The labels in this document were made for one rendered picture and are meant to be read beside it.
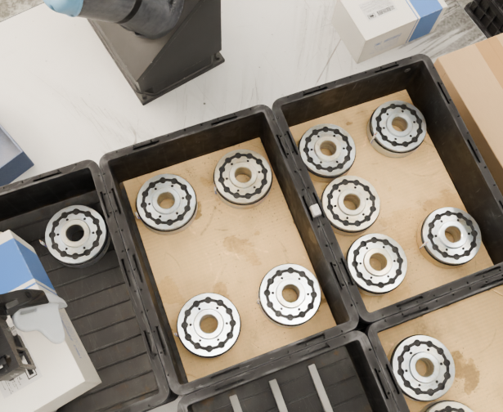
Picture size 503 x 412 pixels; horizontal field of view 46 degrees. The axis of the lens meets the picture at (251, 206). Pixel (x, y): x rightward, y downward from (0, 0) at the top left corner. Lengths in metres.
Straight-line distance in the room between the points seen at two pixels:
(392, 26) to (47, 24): 0.74
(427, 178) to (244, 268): 0.37
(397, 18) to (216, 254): 0.63
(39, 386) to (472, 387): 0.68
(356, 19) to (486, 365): 0.72
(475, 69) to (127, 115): 0.70
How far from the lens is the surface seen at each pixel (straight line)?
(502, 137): 1.17
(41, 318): 0.68
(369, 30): 1.28
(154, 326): 0.90
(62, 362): 0.70
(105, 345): 1.01
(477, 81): 1.20
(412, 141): 1.10
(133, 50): 1.19
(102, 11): 1.03
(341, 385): 1.01
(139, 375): 1.00
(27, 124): 1.30
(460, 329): 1.07
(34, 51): 1.38
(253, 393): 0.99
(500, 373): 1.09
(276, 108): 1.00
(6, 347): 0.60
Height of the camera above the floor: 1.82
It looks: 72 degrees down
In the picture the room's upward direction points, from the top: 8 degrees clockwise
